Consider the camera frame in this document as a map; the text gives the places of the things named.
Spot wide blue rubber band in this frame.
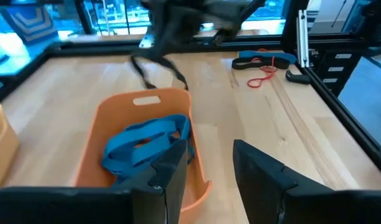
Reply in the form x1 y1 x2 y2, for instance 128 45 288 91
238 49 298 65

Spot chevron striped panel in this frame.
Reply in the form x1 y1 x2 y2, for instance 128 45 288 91
0 4 59 44

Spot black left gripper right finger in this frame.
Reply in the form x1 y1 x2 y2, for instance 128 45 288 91
233 139 327 224

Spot black aluminium table frame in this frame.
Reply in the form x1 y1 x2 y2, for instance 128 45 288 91
0 0 381 183

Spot black box white labels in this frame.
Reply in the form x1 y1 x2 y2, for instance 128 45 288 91
311 49 357 96

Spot wide black rubber band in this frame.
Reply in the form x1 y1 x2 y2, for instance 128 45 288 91
232 55 291 71

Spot silver bracket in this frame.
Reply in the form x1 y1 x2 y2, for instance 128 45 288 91
296 9 310 68

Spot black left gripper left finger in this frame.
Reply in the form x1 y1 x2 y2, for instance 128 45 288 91
115 139 189 224

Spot teal rubber band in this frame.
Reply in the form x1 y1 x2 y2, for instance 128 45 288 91
126 114 195 164

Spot orange plastic basket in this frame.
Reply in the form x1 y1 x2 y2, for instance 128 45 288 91
73 88 214 224

